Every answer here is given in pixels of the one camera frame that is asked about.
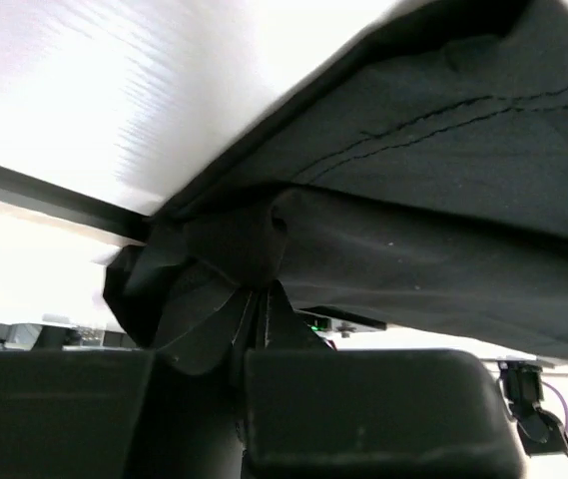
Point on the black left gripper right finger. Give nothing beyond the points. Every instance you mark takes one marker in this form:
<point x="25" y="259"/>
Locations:
<point x="315" y="412"/>

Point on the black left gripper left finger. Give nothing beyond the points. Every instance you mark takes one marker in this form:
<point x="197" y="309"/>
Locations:
<point x="164" y="410"/>

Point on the black trousers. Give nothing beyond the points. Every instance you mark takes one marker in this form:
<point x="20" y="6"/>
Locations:
<point x="421" y="180"/>

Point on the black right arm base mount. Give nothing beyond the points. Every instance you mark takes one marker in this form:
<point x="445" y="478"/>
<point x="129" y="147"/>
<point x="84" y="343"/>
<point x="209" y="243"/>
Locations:
<point x="328" y="322"/>

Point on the aluminium table edge rail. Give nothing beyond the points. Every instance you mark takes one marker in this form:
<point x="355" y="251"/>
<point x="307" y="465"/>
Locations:
<point x="33" y="194"/>

